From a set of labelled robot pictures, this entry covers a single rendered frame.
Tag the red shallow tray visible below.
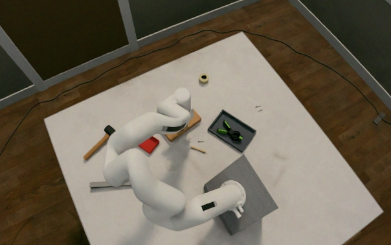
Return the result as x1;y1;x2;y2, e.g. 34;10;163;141
139;136;160;154

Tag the dark green mallet with tan wooden handle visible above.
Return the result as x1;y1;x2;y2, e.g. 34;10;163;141
83;125;116;161

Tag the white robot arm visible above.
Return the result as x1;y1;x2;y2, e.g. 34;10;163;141
103;87;246;231

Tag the grey flat bar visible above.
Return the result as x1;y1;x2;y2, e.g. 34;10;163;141
89;181;131;189

